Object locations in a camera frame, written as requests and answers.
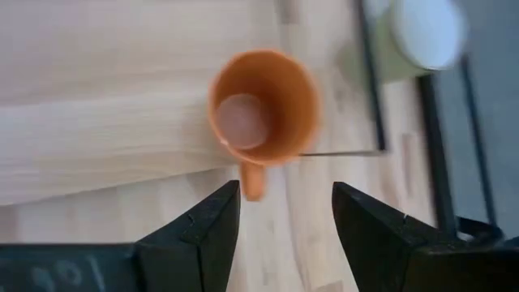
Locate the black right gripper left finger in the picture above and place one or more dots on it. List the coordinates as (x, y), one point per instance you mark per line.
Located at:
(198, 251)

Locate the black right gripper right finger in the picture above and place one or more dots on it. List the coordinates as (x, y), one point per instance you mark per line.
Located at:
(369, 243)

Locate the orange coffee mug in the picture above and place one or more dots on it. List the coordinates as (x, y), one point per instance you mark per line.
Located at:
(292, 97)

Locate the green and white coffee mug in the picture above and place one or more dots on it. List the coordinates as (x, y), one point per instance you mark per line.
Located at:
(430, 32)

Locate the thin black bar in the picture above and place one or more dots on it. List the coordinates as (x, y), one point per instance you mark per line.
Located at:
(478, 142)

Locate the light wooden board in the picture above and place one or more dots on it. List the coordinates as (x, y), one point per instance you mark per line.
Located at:
(101, 101)

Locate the black metal rack frame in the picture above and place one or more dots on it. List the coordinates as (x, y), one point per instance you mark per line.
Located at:
(372, 89)

